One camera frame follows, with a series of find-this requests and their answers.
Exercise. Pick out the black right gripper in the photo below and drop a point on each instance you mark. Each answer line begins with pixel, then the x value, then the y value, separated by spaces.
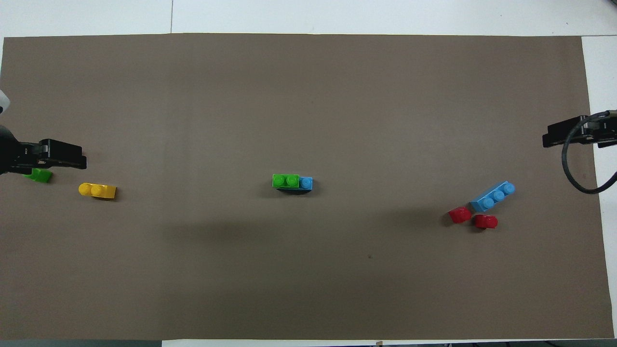
pixel 602 132

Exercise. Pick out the yellow two-stud block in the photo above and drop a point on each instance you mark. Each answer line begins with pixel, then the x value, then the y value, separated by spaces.
pixel 98 191

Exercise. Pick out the blue three-stud block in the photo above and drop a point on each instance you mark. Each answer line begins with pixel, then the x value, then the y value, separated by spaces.
pixel 491 196
pixel 306 183

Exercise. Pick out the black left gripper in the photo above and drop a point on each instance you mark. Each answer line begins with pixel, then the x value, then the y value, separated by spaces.
pixel 7 149

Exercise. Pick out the brown table mat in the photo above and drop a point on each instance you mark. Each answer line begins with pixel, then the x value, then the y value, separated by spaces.
pixel 308 96

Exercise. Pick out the green two-stud block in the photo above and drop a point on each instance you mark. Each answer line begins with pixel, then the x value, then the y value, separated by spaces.
pixel 42 177
pixel 285 180

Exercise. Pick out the red one-stud block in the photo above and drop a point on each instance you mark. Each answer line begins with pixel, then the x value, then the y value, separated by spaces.
pixel 460 215
pixel 486 221

